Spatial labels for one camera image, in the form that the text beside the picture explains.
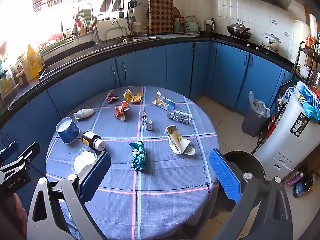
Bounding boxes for orange carton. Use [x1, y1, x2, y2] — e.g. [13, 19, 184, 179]
[114, 101, 130, 122]

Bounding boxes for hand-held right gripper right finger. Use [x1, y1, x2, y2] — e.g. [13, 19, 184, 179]
[209, 149, 293, 240]

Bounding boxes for clear plastic bin bag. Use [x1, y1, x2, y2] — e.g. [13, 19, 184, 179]
[248, 91, 271, 118]

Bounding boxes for person's left forearm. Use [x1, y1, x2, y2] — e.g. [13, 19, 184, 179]
[10, 192, 28, 232]

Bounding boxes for black trash bin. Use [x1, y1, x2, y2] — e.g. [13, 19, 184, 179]
[212, 151, 267, 220]

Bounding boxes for tall steel faucet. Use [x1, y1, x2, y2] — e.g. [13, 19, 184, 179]
[71, 9, 100, 49]

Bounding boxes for pink wrapper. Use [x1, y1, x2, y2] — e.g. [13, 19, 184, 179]
[106, 89, 120, 104]

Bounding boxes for gas stove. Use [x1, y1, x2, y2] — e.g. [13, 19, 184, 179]
[230, 36, 283, 55]

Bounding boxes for blue paper cup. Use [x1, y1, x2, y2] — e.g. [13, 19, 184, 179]
[55, 117, 80, 145]

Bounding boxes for silver carton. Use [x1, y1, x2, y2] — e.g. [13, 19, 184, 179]
[166, 109, 193, 125]

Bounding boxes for light blue packet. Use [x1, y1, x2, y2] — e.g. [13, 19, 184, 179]
[300, 91, 320, 124]

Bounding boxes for black shelf rack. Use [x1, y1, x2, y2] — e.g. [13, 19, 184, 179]
[294, 41, 320, 85]

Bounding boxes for beige carton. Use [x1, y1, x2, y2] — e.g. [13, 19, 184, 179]
[164, 125, 198, 155]

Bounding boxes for white ceramic pot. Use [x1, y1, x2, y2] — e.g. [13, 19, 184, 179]
[262, 32, 282, 52]

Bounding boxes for small steel faucet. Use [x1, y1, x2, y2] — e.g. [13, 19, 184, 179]
[106, 20, 128, 42]

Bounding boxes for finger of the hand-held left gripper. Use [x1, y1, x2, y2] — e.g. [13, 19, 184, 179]
[0, 141, 20, 159]
[0, 142, 41, 178]

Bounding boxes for clear plastic lid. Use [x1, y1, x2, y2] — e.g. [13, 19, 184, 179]
[71, 147, 98, 174]

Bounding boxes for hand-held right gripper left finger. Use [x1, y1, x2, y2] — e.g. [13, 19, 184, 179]
[26, 151, 112, 240]

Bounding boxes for round table with blue cloth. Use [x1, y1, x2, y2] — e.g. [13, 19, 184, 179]
[46, 85, 220, 240]

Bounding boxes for checkered cutting board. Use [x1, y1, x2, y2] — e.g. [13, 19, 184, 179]
[149, 0, 174, 35]

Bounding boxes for teal foil wrapper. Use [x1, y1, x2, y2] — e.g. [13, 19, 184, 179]
[129, 141, 147, 171]

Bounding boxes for grey trash bin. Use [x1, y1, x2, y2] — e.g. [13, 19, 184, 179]
[241, 105, 270, 137]

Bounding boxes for green kettle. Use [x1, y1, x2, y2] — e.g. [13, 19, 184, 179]
[184, 16, 200, 34]

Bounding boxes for brown pill bottle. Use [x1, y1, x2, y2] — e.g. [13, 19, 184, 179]
[82, 131, 106, 152]

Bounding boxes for white dish drainer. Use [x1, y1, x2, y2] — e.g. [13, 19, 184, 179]
[96, 17, 130, 40]

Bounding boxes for dark bottle with blue label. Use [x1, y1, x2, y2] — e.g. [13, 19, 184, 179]
[292, 175, 315, 199]

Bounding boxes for black red folded trolley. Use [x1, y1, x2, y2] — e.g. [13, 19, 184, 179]
[251, 97, 288, 155]

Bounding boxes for blue kitchen cabinets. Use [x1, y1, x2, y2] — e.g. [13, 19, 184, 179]
[0, 39, 297, 153]

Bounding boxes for white tissue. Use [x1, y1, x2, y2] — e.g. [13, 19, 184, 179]
[73, 108, 95, 122]

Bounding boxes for white tall canister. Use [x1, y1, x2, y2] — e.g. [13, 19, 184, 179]
[292, 20, 311, 60]

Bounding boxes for blue white crushed carton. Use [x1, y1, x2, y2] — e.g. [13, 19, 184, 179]
[152, 91, 177, 110]

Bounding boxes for yellow carton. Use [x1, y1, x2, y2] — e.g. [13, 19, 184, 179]
[123, 88, 143, 104]

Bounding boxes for yellow detergent bottle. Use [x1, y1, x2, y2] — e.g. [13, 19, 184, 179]
[26, 44, 45, 79]

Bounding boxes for cluster of seasoning containers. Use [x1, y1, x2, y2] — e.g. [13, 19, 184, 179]
[0, 57, 28, 98]

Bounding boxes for black wok with lid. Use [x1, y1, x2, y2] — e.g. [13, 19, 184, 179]
[227, 19, 252, 40]

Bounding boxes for purple spray can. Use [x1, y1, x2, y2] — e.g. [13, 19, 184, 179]
[286, 171, 309, 187]

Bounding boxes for green striped cloth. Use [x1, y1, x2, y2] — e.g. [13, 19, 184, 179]
[79, 9, 93, 28]

